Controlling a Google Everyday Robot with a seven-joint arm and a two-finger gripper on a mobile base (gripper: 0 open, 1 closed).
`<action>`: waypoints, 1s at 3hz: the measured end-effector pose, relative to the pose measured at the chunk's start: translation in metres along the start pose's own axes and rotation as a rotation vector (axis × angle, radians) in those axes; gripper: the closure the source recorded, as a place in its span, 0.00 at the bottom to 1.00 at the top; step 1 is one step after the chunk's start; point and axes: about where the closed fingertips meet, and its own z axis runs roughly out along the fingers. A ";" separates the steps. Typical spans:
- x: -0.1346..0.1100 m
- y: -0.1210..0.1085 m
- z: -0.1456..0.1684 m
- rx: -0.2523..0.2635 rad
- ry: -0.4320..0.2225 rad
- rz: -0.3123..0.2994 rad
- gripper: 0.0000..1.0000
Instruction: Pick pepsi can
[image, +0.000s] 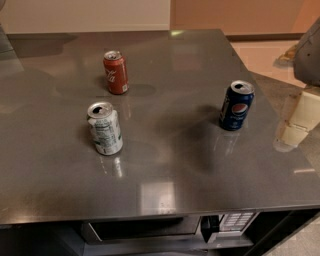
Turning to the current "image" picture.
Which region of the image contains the white and green soda can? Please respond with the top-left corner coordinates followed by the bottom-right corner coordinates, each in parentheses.
top-left (87, 102), bottom-right (123, 156)

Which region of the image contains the microwave oven under counter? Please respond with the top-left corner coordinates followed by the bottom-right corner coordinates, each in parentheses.
top-left (81, 212), bottom-right (258, 244)

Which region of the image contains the robot arm grey and cream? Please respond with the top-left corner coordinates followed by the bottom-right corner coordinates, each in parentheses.
top-left (273, 18), bottom-right (320, 152)

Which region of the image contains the blue pepsi can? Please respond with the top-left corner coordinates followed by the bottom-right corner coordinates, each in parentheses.
top-left (219, 80), bottom-right (255, 131)

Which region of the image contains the red coca-cola can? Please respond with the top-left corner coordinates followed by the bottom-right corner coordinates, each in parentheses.
top-left (103, 50), bottom-right (129, 95)

